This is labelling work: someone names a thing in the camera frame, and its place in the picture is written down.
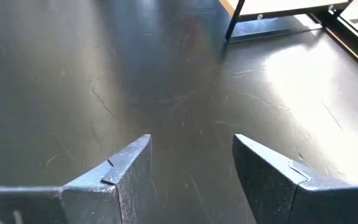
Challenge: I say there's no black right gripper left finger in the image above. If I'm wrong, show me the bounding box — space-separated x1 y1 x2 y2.
0 134 153 224

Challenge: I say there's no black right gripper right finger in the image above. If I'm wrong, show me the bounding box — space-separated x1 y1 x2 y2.
232 133 358 224

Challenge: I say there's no black aluminium table frame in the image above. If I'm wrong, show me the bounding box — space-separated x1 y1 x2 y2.
309 11 358 78

